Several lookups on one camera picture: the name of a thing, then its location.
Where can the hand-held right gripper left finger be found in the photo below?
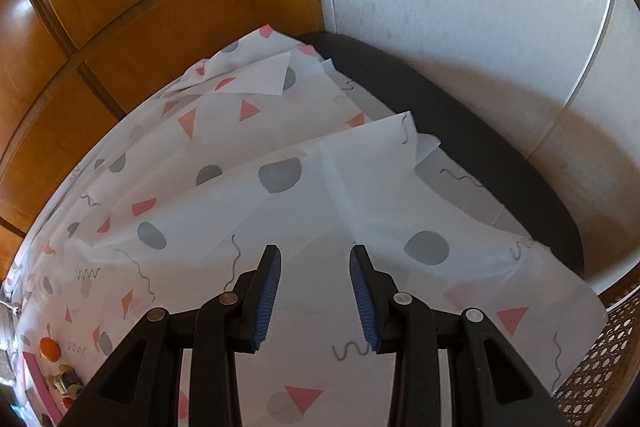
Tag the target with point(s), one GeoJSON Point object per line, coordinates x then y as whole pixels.
{"type": "Point", "coordinates": [264, 307]}

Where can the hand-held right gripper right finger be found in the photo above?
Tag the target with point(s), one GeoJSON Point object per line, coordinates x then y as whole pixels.
{"type": "Point", "coordinates": [364, 307]}

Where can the orange mandarin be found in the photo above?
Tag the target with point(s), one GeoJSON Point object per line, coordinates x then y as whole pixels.
{"type": "Point", "coordinates": [49, 348]}

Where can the pink tray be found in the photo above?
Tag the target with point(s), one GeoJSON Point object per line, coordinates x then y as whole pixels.
{"type": "Point", "coordinates": [37, 382]}

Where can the white patterned tablecloth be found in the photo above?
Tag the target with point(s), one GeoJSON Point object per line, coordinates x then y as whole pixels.
{"type": "Point", "coordinates": [320, 187]}

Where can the black round table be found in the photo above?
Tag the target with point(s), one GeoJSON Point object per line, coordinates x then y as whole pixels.
{"type": "Point", "coordinates": [465, 127]}

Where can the small orange fruit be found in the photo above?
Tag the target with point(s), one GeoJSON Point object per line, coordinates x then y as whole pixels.
{"type": "Point", "coordinates": [67, 402]}

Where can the woven cane chair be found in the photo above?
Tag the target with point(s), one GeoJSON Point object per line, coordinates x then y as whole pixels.
{"type": "Point", "coordinates": [595, 367]}

